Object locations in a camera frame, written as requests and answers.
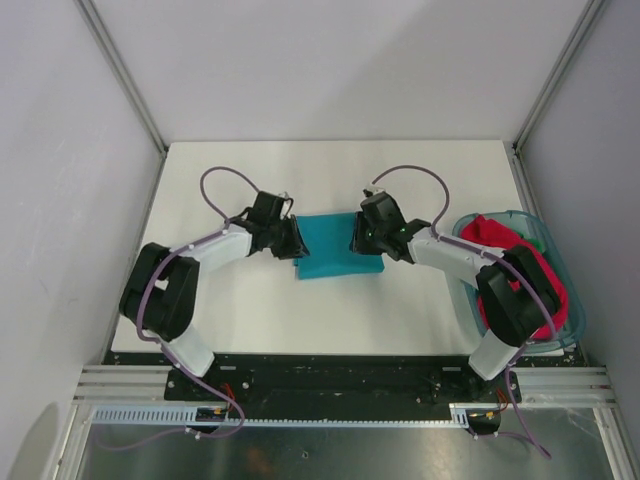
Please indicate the aluminium corner post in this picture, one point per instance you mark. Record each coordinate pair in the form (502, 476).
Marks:
(575, 43)
(115, 61)

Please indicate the clear blue plastic bin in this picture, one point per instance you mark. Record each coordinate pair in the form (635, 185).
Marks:
(507, 229)

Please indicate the green t-shirt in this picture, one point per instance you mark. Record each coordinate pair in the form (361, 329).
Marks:
(538, 244)

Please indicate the teal t-shirt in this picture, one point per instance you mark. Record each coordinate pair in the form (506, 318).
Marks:
(328, 238)

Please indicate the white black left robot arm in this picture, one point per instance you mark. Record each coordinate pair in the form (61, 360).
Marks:
(160, 295)

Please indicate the right aluminium corner post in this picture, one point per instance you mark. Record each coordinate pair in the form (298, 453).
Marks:
(575, 43)

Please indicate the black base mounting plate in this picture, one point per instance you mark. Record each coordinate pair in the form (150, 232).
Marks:
(342, 385)

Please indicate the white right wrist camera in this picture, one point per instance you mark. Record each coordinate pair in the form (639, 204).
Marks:
(372, 190)

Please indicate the white slotted cable duct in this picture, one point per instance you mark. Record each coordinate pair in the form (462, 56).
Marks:
(447, 416)

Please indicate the aluminium frame rail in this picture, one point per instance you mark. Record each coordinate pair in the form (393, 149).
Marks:
(121, 384)

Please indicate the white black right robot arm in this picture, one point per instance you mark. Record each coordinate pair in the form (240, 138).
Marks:
(466, 261)

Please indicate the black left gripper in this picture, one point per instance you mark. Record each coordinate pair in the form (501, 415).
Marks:
(296, 247)

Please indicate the left aluminium corner post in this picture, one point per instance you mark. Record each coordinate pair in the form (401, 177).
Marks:
(115, 61)

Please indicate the magenta red t-shirt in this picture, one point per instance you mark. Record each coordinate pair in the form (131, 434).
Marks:
(502, 304)

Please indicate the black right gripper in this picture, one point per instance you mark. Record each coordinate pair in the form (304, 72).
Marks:
(359, 242)

